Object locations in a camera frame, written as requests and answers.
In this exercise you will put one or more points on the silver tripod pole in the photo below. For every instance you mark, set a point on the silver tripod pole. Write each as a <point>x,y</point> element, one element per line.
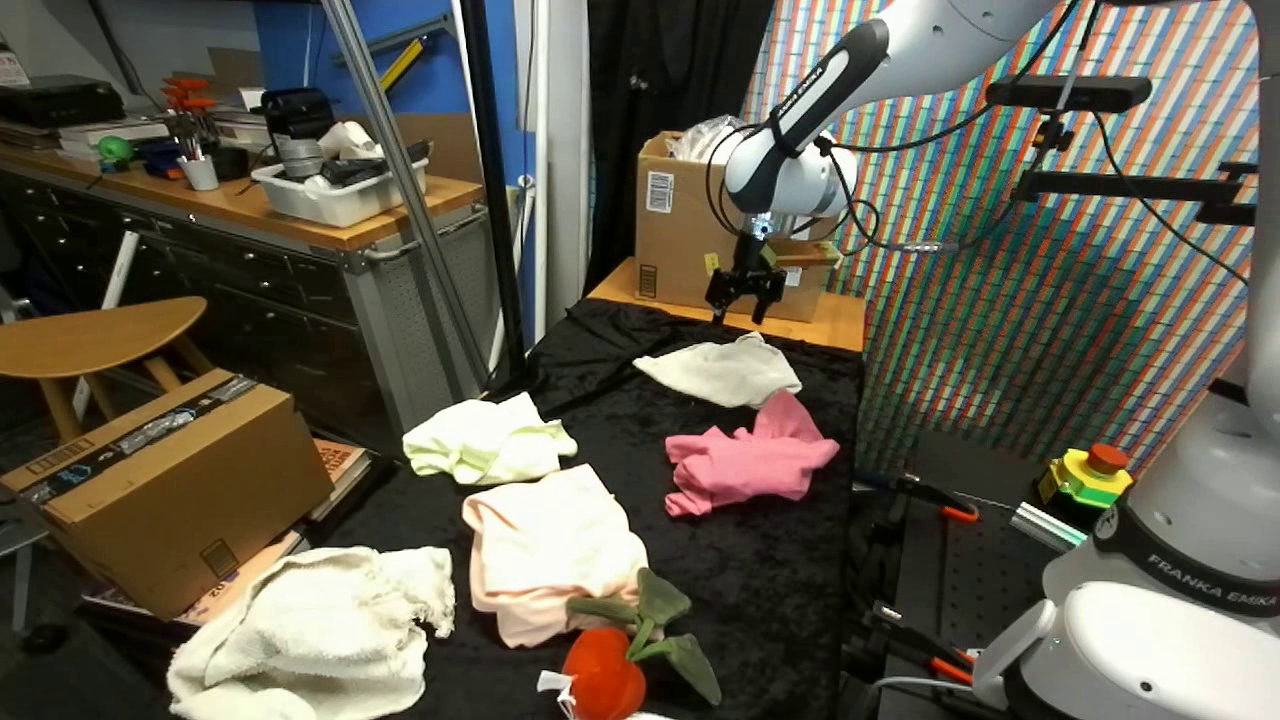
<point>407,203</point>

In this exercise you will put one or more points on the orange plush with green leaves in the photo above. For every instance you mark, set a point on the orange plush with green leaves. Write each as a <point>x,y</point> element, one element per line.
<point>606,674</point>

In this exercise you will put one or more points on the white plastic bin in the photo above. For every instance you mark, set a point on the white plastic bin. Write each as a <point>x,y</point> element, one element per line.
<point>324,199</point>

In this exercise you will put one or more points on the light wooden board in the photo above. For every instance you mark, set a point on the light wooden board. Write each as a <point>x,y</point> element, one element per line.
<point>823,326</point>

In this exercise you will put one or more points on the silver green cylinder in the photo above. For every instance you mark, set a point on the silver green cylinder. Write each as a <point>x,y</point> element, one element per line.
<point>1051,524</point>

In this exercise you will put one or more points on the white cloth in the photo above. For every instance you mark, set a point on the white cloth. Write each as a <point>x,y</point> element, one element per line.
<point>723,371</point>

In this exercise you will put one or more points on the pink cloth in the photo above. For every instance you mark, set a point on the pink cloth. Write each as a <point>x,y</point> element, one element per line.
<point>746,462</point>

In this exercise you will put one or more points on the black curtain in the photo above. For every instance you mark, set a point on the black curtain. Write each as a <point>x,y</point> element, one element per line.
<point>674,66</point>

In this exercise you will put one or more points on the black velvet table cover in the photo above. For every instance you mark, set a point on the black velvet table cover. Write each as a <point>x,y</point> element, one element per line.
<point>762,600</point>

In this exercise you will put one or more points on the pale green cloth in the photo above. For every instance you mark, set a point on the pale green cloth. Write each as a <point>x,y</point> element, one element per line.
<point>485,442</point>

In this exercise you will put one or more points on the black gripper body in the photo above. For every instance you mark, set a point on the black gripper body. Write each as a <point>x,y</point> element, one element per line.
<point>749,264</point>

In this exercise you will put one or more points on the grey workbench with wooden top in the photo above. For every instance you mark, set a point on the grey workbench with wooden top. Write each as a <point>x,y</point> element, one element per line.
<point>321,287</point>

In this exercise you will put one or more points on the wooden stool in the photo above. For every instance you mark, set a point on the wooden stool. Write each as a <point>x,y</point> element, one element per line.
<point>92,340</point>

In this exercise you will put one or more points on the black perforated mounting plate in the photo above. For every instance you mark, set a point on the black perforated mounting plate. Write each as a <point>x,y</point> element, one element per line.
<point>972,575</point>

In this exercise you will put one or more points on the long cardboard box black tape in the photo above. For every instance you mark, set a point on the long cardboard box black tape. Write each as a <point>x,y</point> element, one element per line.
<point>175,494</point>

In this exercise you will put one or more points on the cream terry towel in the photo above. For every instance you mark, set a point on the cream terry towel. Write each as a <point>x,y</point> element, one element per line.
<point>315,634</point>

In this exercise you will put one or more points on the white cup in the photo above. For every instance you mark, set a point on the white cup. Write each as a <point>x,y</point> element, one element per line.
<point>203,174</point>

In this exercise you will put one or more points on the black flat device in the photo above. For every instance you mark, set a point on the black flat device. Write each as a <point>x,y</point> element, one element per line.
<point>63,103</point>

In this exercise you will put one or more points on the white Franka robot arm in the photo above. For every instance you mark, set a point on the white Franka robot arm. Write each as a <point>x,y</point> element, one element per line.
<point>1174,641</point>

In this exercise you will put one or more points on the cardboard box with white label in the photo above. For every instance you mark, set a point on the cardboard box with white label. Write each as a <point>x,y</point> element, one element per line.
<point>674,222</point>

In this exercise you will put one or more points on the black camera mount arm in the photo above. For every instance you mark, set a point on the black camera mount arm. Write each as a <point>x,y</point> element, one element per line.
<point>1147,185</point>

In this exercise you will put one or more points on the peach cloth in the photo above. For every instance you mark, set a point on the peach cloth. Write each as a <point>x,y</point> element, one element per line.
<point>547,546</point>

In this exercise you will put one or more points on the yellow red emergency stop button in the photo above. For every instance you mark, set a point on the yellow red emergency stop button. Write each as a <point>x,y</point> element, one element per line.
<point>1087,478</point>

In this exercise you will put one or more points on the black vertical pole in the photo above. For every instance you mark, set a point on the black vertical pole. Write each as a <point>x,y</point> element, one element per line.
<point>488,203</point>

